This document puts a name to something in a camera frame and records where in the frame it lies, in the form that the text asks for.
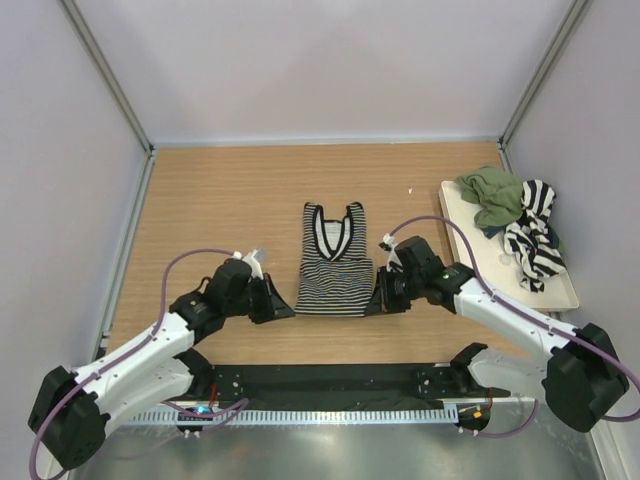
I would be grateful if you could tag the slotted cable duct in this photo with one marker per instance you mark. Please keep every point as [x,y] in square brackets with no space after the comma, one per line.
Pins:
[165,416]

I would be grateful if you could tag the wide-striped black white tank top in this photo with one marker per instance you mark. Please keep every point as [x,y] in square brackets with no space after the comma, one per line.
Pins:
[527,238]

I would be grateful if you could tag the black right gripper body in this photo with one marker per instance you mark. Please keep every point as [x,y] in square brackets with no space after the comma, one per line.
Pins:
[402,286]

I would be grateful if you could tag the thin-striped black white tank top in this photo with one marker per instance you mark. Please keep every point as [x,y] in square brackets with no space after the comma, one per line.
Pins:
[336,274]

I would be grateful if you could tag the aluminium corner post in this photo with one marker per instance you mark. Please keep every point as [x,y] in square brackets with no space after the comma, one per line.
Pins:
[91,45]
[570,21]

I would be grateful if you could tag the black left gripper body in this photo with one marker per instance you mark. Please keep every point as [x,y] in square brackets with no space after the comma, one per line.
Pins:
[254,301]

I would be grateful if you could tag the right aluminium corner post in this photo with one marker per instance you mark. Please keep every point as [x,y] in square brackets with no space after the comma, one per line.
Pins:
[570,21]

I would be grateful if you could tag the green tank top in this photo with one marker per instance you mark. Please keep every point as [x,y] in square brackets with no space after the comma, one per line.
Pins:
[497,193]

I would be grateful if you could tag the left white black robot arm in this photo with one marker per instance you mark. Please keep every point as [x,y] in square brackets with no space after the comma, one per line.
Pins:
[77,409]

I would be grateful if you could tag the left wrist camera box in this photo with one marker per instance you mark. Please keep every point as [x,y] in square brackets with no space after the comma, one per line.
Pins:
[257,255]

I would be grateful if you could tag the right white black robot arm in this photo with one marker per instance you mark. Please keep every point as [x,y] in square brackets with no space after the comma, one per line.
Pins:
[540,340]

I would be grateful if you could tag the aluminium frame rail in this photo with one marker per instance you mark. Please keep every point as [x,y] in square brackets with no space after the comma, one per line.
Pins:
[563,384]

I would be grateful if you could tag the left aluminium corner post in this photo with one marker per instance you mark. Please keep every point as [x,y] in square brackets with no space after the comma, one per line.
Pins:
[91,45]

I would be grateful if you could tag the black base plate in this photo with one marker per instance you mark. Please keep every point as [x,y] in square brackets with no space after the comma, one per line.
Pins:
[289,383]

